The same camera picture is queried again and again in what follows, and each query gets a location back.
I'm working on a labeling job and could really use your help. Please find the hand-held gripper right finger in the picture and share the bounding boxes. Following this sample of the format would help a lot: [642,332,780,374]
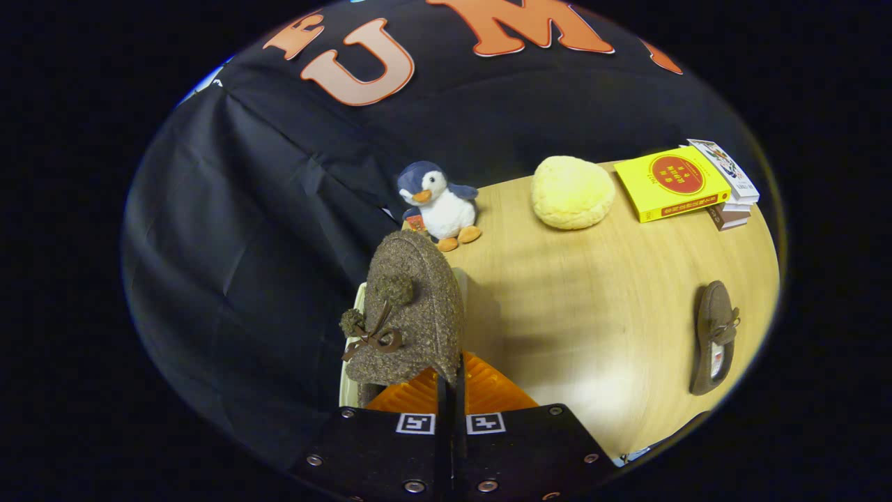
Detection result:
[452,352,617,502]

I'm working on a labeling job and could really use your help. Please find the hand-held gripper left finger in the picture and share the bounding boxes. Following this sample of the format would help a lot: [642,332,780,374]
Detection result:
[289,373,452,502]

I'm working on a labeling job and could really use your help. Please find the cream fabric storage box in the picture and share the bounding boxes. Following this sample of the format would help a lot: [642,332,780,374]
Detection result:
[339,268,471,409]

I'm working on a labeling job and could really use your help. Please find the brown fuzzy shoe with bow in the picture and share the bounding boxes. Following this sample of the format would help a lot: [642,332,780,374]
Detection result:
[339,230,466,388]
[689,280,741,397]

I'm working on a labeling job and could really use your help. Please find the blue and white penguin plush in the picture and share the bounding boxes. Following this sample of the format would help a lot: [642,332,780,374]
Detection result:
[396,160,483,253]

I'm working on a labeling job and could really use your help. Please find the yellow bun plush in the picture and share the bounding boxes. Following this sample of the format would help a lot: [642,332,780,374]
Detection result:
[531,155,617,231]

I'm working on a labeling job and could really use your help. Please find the yellow book with red circle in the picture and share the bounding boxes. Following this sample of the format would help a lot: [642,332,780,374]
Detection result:
[613,145,732,224]

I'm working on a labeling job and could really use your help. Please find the brown book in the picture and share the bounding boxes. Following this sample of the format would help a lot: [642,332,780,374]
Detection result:
[707,202,752,232]

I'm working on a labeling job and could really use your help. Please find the white illustrated book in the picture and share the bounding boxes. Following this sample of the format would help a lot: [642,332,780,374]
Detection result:
[686,138,760,206]

